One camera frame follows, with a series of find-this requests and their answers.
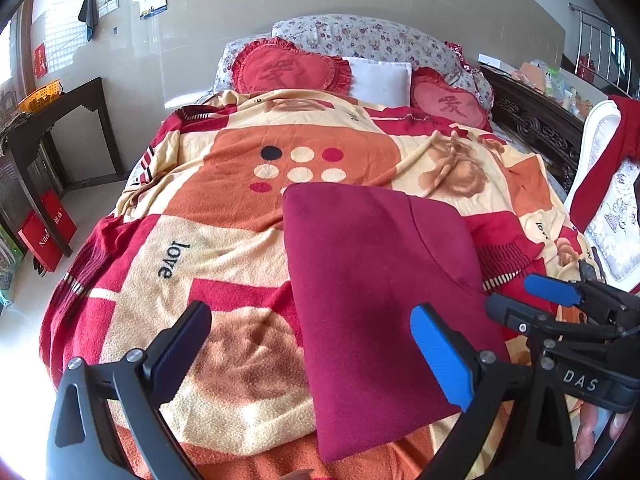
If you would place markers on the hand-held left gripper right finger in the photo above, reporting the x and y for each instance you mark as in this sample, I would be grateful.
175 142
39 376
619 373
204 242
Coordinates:
440 355

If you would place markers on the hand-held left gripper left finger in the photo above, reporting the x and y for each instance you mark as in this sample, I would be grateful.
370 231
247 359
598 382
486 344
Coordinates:
182 345

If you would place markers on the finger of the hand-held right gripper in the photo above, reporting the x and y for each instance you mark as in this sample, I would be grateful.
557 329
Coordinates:
550 287
515 312

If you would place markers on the maroon fleece garment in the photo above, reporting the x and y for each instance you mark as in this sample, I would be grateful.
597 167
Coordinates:
375 285

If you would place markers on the person's right hand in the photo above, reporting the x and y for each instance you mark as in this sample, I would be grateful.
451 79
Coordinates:
592 430

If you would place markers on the white armchair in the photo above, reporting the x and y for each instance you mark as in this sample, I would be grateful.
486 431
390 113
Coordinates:
620 210

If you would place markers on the red cloth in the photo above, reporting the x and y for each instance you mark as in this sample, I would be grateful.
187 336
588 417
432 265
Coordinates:
610 155

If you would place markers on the printed fleece blanket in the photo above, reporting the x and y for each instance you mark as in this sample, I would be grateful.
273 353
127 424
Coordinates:
225 200

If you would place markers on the dark carved wooden headboard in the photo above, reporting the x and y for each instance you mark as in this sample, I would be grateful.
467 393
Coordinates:
540 125

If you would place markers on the red gift bag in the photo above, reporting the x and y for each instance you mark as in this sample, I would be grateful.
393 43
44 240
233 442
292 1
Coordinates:
57 215
40 242

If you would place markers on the colourful plastic bag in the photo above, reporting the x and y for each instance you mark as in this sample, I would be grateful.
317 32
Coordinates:
9 265

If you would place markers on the pile of bedside clutter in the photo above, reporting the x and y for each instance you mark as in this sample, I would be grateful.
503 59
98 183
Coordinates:
555 85

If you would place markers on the red heart cushion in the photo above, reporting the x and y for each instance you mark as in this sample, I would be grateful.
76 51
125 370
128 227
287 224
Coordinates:
450 102
290 67

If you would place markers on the white flat box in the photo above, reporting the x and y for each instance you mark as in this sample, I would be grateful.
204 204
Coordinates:
495 61

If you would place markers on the metal stair railing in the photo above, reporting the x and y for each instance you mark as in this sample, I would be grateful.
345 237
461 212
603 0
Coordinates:
582 30

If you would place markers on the white pillow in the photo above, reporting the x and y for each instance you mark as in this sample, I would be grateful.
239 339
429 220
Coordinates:
380 80

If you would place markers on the dark wooden side table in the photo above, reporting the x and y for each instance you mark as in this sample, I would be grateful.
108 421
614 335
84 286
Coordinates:
80 92

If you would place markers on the yellow plastic basket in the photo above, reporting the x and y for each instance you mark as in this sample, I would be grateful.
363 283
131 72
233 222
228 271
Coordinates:
40 97

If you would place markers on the floral pillow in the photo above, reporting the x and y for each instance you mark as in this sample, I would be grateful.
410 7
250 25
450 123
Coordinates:
380 35
230 60

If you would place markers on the dark hanging cloth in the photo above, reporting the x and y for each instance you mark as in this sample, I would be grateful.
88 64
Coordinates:
89 7

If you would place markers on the red wall sticker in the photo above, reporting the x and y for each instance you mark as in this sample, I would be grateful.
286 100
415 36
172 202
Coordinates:
41 60

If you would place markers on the white wall rack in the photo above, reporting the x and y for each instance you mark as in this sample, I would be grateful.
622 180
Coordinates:
108 5

